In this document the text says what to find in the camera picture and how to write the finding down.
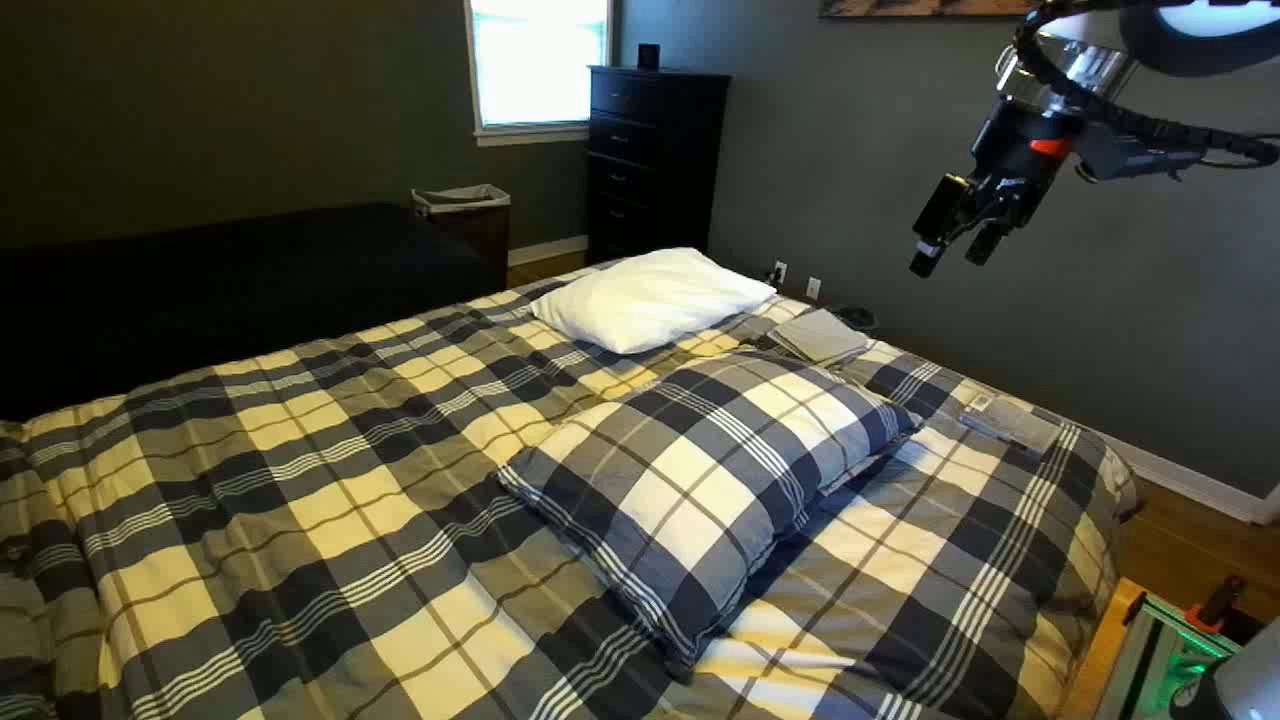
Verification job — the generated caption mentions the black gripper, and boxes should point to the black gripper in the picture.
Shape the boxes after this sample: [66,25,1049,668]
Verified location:
[907,92,1087,280]

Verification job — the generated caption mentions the blue white plaid pillow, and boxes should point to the blue white plaid pillow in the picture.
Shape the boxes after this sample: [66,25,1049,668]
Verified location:
[496,347,928,671]

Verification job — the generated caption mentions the grey folded cloth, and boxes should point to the grey folded cloth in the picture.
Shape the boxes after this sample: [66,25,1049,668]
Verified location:
[759,309,877,367]

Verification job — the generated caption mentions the black dresser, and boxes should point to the black dresser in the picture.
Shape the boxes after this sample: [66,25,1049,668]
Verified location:
[583,65,736,269]

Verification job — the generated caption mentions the light wooden board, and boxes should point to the light wooden board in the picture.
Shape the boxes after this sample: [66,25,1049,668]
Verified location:
[1058,573,1151,720]

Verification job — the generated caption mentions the bright window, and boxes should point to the bright window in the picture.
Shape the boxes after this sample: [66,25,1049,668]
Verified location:
[461,0,624,148]

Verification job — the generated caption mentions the dark bin with liner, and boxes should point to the dark bin with liner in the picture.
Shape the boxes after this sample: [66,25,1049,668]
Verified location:
[407,180,517,291]

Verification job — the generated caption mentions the grey rounded object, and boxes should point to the grey rounded object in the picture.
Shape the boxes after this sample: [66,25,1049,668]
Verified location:
[1206,617,1280,720]

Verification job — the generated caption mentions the dark sofa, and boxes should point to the dark sofa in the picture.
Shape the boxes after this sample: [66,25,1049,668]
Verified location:
[0,201,505,425]

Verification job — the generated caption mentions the dark wrist camera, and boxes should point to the dark wrist camera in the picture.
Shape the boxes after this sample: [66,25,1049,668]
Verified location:
[1078,123,1210,187]

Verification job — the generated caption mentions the wall picture frame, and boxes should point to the wall picture frame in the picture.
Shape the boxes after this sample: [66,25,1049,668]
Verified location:
[815,0,1041,25]

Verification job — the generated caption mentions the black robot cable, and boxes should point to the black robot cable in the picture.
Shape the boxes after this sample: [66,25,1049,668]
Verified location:
[1009,4,1280,173]

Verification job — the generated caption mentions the green white frame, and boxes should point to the green white frame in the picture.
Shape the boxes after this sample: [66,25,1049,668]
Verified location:
[1114,590,1243,720]

